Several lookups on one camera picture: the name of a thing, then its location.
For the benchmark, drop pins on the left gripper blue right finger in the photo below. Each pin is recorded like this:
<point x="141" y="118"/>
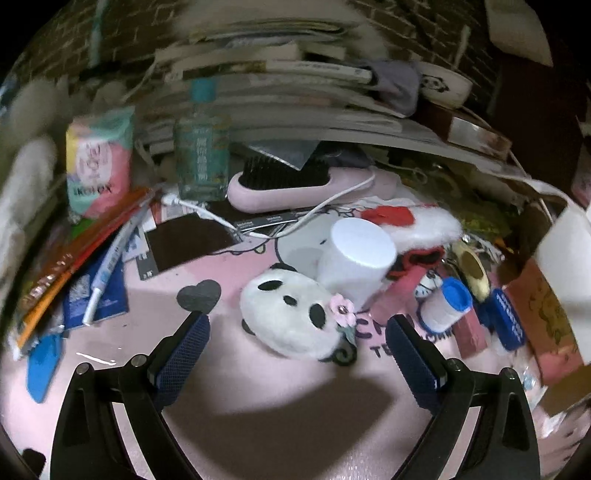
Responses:
<point x="420" y="362"/>

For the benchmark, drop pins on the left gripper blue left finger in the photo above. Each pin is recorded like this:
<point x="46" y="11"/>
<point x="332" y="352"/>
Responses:
<point x="173" y="359"/>

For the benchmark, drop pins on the pink rectangular box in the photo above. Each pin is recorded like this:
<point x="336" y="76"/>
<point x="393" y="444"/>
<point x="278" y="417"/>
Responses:
<point x="470" y="335"/>

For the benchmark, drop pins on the blue ultra case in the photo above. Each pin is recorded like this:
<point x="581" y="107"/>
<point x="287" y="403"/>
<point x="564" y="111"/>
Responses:
<point x="498" y="314"/>

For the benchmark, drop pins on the panda plush pouch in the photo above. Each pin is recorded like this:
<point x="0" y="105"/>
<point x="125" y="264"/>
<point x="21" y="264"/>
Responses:
<point x="297" y="317"/>

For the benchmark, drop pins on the white cylinder cup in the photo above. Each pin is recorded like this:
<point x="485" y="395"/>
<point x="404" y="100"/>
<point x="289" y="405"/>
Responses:
<point x="356" y="259"/>

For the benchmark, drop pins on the blue cap white jar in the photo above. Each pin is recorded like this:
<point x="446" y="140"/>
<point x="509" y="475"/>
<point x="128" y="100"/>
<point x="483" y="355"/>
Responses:
<point x="445" y="306"/>

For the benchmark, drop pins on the pink printed desk mat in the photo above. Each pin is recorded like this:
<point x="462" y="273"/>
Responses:
<point x="244" y="412"/>

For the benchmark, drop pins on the long pink bar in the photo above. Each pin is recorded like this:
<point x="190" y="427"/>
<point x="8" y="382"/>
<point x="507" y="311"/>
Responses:
<point x="398" y="298"/>

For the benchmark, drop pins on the white pen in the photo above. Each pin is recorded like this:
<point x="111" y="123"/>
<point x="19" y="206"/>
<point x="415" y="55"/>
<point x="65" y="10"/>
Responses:
<point x="113" y="255"/>

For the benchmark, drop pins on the black phone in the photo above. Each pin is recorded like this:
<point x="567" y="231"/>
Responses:
<point x="181" y="240"/>

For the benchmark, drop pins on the yellow plush dog toy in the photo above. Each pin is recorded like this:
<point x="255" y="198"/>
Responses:
<point x="473" y="270"/>

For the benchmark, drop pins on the blue flat card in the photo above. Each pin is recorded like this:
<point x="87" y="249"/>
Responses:
<point x="42" y="364"/>

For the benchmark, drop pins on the red white fluffy hat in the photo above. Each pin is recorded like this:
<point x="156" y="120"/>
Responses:
<point x="420" y="234"/>

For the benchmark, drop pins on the white storage box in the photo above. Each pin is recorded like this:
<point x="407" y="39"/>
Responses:
<point x="552" y="294"/>

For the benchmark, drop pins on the pink hair brush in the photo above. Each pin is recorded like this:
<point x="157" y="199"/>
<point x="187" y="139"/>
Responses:
<point x="267" y="185"/>

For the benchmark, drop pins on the green tall water bottle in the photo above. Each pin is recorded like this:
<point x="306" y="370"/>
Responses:
<point x="201" y="146"/>

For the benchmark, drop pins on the colourful tissue pack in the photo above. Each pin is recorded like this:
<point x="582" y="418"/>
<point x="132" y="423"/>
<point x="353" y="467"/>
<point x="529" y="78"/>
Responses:
<point x="98" y="161"/>

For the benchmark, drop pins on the white panda bowl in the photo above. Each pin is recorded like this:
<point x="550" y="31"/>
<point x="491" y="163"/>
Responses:
<point x="443" y="86"/>

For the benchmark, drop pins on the purple cloth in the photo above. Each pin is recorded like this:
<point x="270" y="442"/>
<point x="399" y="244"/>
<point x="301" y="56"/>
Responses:
<point x="396" y="82"/>

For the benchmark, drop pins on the stack of books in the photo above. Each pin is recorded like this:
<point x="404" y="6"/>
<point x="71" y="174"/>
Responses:
<point x="293" y="78"/>

